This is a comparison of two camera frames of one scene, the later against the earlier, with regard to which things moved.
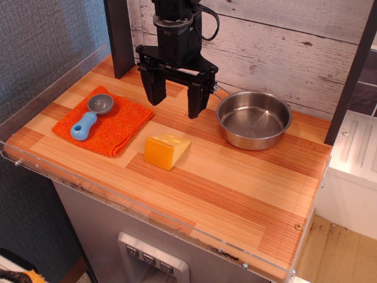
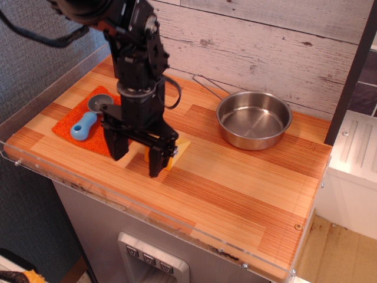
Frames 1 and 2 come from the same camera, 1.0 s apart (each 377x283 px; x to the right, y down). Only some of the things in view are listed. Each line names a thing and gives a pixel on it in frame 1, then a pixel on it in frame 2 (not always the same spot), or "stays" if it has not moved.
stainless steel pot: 253,120 stays
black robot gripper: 179,55 -> 140,117
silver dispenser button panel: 144,262 stays
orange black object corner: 26,276 stays
